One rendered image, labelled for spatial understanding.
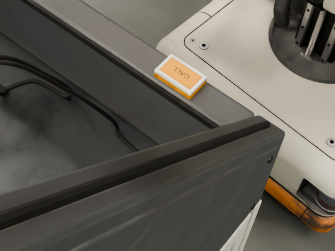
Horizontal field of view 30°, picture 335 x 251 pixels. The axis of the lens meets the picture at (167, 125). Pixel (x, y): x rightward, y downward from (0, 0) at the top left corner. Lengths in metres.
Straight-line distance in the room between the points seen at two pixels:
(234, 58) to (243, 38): 0.07
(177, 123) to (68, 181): 0.39
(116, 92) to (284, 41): 0.95
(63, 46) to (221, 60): 0.84
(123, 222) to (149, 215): 0.03
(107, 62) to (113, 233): 0.40
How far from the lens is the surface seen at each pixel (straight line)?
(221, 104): 0.67
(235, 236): 0.79
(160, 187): 0.39
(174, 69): 0.68
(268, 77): 1.56
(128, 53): 0.71
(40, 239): 0.29
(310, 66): 1.62
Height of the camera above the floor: 1.50
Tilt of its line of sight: 57 degrees down
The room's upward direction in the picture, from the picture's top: 5 degrees clockwise
